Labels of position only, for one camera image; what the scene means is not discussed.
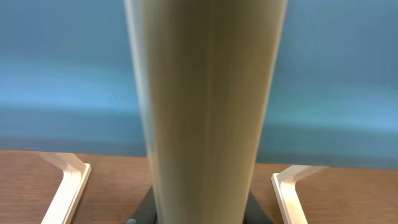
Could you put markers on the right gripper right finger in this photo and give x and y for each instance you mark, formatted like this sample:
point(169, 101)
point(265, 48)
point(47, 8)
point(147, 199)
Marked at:
point(255, 213)

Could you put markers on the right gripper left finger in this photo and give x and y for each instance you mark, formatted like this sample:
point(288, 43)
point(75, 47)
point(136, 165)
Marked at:
point(146, 211)

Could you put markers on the white pipette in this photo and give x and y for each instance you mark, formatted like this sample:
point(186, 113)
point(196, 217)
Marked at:
point(205, 109)

